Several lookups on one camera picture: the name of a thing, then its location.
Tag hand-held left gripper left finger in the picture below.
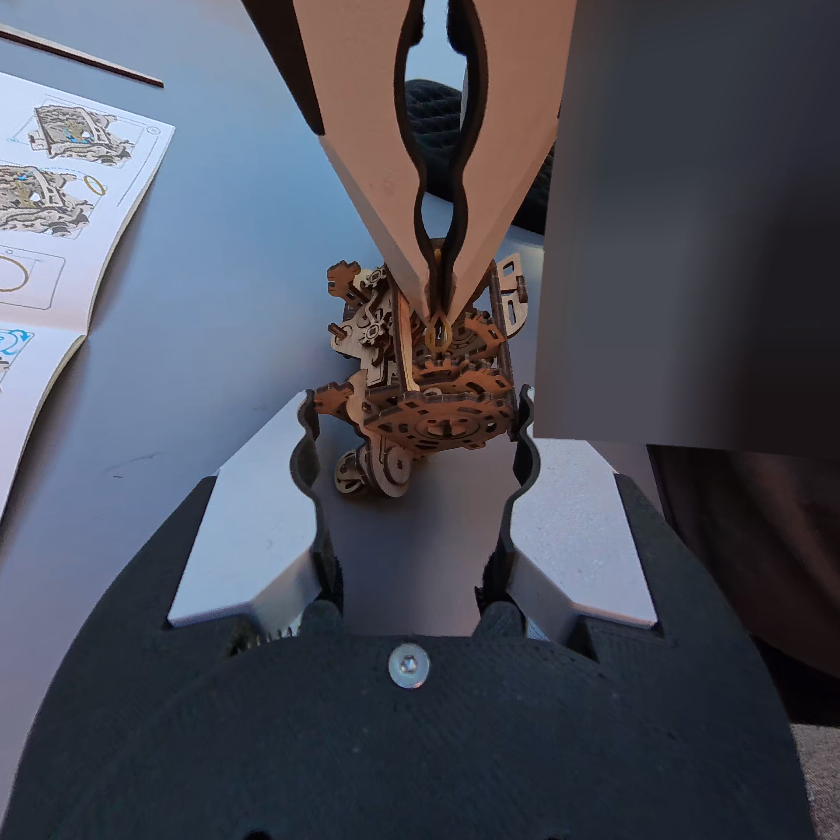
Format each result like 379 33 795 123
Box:
167 387 343 631

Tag white instruction booklet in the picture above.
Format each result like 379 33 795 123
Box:
0 71 177 526

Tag wooden mechanical model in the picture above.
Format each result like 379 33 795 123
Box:
314 252 531 500

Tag thin plywood parts sheet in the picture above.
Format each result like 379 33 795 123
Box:
0 23 165 88

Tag person's grey trousers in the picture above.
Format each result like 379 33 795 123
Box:
787 722 840 840

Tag person's dark top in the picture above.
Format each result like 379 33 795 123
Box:
646 445 840 723

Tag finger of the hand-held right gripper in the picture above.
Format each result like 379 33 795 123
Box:
292 0 437 319
440 0 578 316

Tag black mesh chair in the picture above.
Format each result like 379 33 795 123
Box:
402 79 555 236

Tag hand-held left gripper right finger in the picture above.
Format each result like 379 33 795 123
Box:
474 385 660 643

